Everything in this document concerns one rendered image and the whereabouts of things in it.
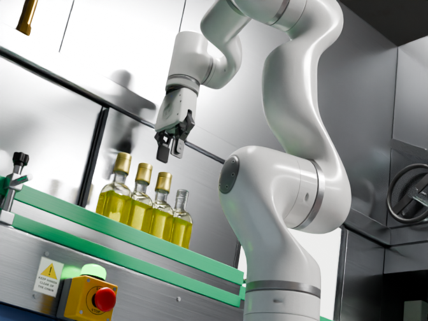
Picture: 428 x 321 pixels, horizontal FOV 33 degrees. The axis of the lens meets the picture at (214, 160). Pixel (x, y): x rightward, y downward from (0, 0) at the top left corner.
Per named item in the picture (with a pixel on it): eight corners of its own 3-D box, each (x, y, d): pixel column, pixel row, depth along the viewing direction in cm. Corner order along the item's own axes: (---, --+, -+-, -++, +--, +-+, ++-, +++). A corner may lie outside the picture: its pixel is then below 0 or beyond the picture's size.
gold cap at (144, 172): (143, 187, 163) (147, 169, 165) (153, 184, 161) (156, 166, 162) (130, 181, 161) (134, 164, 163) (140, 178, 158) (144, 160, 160)
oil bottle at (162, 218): (144, 298, 158) (162, 207, 167) (160, 296, 154) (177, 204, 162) (123, 291, 155) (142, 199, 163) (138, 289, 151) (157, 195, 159)
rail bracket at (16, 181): (8, 230, 123) (28, 160, 128) (28, 225, 117) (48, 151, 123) (-14, 223, 121) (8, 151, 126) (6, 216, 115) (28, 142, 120)
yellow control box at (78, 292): (88, 329, 127) (97, 288, 130) (111, 328, 122) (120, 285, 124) (54, 320, 123) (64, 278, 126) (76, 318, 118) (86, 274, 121)
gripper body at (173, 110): (156, 90, 176) (148, 131, 172) (183, 78, 169) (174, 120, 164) (180, 102, 180) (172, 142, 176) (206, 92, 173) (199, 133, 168)
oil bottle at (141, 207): (122, 291, 155) (141, 199, 163) (137, 289, 151) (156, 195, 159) (101, 284, 152) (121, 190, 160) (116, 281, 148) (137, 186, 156)
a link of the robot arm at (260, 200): (336, 299, 112) (341, 157, 121) (234, 277, 104) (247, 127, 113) (292, 307, 122) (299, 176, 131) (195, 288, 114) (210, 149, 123)
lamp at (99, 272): (95, 286, 128) (99, 270, 129) (109, 284, 125) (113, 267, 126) (74, 279, 126) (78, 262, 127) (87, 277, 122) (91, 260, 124)
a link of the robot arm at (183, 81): (158, 81, 176) (156, 92, 175) (180, 71, 170) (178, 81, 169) (185, 95, 181) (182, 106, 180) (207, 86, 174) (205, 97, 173)
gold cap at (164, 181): (163, 195, 166) (166, 178, 168) (172, 193, 164) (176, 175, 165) (151, 190, 164) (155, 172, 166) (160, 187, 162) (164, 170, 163)
